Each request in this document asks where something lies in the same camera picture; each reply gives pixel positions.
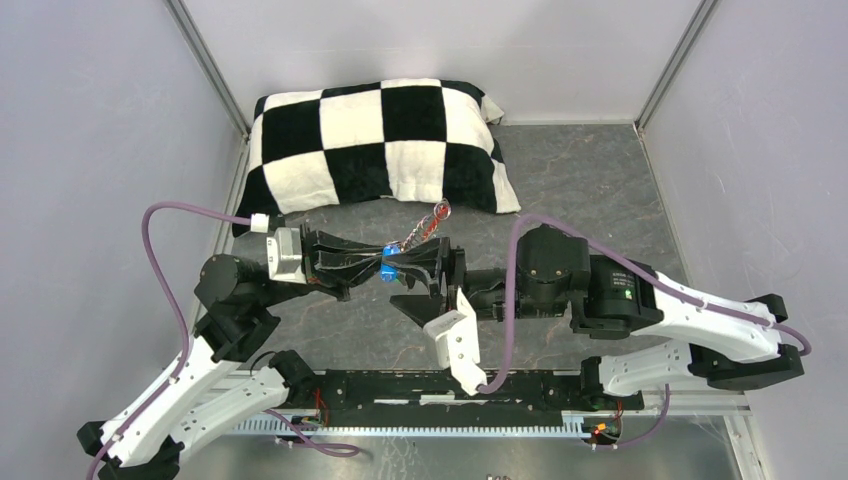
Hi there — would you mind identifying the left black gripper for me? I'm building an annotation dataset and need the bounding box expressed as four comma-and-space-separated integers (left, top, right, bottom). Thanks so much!
256, 219, 407, 307

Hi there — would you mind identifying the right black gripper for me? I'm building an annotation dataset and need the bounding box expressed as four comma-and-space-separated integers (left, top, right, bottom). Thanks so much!
382, 236, 566, 332

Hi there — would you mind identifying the blue headed key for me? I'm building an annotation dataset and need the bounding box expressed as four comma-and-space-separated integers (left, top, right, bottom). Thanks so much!
380, 243, 401, 283

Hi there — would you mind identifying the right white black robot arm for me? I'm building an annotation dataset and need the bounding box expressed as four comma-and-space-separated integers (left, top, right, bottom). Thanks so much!
379, 224, 807, 408

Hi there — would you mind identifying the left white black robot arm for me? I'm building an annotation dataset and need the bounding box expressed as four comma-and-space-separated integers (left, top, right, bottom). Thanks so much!
77, 226, 384, 479

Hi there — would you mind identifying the black white checkered pillow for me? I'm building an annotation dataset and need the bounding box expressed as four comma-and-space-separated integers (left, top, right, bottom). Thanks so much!
237, 78, 520, 217

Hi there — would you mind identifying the left corner aluminium profile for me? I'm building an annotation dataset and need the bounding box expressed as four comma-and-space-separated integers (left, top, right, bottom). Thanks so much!
164, 0, 250, 139

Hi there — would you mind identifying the corner aluminium profile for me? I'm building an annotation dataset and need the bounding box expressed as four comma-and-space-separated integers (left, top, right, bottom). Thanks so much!
164, 0, 250, 139
634, 0, 720, 136

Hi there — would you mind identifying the right corner aluminium profile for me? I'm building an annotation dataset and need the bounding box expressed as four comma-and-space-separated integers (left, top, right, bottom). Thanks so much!
634, 0, 720, 136

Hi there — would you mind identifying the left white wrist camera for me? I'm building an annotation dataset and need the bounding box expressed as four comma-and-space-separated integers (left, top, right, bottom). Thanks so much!
250, 213, 307, 284

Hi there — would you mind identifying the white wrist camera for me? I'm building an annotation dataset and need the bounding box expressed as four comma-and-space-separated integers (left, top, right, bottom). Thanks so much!
250, 213, 307, 284
423, 288, 487, 396

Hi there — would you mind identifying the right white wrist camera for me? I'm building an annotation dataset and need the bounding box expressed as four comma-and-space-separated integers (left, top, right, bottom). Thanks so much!
423, 288, 487, 396

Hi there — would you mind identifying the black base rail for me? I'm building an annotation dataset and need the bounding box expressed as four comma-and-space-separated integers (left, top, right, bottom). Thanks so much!
280, 370, 645, 428

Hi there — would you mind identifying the white toothed cable duct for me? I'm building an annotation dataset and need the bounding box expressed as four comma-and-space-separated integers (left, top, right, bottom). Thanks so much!
235, 409, 624, 439

